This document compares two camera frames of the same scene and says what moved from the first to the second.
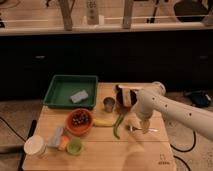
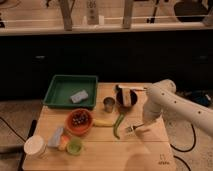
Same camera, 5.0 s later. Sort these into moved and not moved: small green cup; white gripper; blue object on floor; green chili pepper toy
Moved: white gripper
Not moved: small green cup; blue object on floor; green chili pepper toy
